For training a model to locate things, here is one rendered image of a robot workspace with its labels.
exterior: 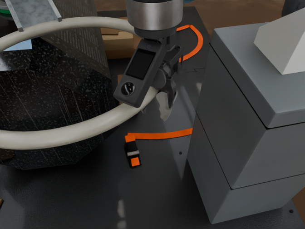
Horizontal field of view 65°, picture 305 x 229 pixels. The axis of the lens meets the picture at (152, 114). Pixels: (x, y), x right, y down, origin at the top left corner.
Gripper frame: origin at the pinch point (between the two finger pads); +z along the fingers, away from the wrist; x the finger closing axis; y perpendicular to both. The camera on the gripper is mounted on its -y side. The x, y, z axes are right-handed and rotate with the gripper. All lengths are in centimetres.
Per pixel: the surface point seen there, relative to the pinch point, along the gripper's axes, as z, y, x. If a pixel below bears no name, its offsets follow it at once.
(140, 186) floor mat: 84, 21, 22
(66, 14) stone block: 6, 44, 69
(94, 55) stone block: 18, 36, 50
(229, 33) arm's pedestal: 0.6, 45.4, -4.0
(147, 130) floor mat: 81, 56, 37
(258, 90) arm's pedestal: 2.9, 22.8, -18.7
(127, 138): 76, 41, 43
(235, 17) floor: 75, 235, 30
